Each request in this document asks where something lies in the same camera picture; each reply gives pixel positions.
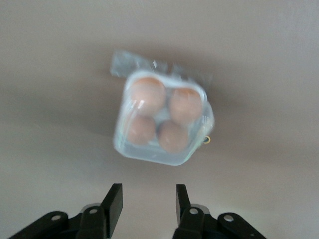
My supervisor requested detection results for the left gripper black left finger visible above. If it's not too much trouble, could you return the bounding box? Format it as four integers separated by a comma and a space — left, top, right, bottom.
7, 183, 123, 239

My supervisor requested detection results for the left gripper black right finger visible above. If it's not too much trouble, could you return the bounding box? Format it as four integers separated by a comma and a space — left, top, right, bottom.
174, 184, 267, 239

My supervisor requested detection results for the clear plastic egg box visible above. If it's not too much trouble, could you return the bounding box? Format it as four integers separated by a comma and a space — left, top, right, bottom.
113, 69, 215, 167

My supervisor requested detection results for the brown egg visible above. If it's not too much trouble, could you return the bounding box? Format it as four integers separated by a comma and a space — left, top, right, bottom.
129, 76, 166, 117
158, 120, 190, 154
170, 87, 203, 125
127, 114, 157, 146

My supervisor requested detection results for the clear tape strip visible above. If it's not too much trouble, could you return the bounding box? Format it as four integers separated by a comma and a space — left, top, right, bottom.
109, 49, 215, 84

